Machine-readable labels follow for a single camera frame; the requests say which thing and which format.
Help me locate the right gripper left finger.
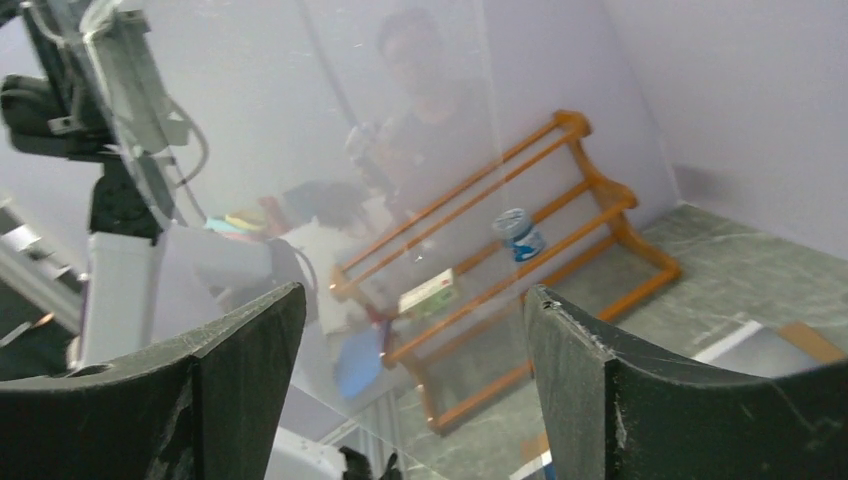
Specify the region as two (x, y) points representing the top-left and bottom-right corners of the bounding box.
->
(1, 283), (307, 479)

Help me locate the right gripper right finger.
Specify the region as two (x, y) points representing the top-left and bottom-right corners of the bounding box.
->
(524, 285), (847, 479)

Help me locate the clear acrylic sheet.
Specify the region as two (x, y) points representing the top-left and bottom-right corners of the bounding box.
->
(39, 0), (538, 458)

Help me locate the printed photo of people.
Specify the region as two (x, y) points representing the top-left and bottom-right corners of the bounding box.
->
(509, 321), (820, 480)

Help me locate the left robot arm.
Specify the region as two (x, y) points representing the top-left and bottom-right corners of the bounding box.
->
(1, 1), (315, 372)

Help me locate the brown backing board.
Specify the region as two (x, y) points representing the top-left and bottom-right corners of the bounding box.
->
(777, 322), (847, 364)

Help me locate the blue white round can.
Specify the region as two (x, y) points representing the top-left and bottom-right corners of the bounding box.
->
(492, 208), (546, 263)

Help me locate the small white green box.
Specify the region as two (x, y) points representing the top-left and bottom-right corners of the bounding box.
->
(398, 269), (459, 319)

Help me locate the orange wooden rack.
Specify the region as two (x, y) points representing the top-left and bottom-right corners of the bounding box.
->
(329, 109), (684, 437)

